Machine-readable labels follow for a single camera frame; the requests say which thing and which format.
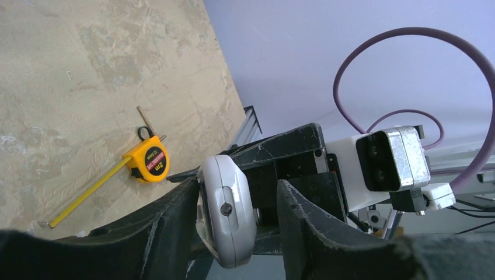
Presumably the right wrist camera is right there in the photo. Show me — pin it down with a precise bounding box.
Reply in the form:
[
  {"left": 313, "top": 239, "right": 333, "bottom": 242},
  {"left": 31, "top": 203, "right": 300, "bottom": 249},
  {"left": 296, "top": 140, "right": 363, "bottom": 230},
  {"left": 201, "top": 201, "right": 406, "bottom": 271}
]
[{"left": 326, "top": 126, "right": 456, "bottom": 213}]

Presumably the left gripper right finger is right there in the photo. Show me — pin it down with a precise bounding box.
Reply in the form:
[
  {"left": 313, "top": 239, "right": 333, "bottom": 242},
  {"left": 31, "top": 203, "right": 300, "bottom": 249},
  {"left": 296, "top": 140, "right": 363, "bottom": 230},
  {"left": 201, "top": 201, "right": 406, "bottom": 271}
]
[{"left": 277, "top": 180, "right": 431, "bottom": 279}]

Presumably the large hex key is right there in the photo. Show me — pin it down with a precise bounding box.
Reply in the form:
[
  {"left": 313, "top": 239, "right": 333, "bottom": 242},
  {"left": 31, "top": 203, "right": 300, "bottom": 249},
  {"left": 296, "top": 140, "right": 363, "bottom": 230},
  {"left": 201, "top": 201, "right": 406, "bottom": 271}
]
[{"left": 137, "top": 106, "right": 167, "bottom": 143}]

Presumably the white remote control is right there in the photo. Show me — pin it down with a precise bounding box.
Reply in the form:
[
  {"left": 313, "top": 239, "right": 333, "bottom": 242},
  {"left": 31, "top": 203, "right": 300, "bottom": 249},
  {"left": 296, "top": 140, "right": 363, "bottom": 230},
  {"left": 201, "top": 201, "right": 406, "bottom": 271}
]
[{"left": 196, "top": 155, "right": 257, "bottom": 269}]

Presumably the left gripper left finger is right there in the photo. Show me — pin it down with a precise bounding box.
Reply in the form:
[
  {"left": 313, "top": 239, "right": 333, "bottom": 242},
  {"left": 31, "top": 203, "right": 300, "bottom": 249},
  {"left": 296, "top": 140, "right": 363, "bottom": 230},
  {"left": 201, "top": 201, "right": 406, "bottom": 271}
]
[{"left": 1, "top": 178, "right": 199, "bottom": 279}]

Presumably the yellow tape measure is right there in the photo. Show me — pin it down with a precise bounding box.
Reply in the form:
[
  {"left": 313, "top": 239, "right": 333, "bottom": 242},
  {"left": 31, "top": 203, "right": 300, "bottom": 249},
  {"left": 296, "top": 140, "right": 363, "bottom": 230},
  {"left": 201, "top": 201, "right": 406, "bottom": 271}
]
[{"left": 38, "top": 125, "right": 170, "bottom": 229}]

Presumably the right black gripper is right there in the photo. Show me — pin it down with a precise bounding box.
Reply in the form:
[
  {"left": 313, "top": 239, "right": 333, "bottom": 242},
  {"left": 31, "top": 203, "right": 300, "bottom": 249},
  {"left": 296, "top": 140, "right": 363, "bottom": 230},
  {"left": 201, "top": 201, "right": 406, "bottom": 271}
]
[{"left": 167, "top": 122, "right": 349, "bottom": 256}]

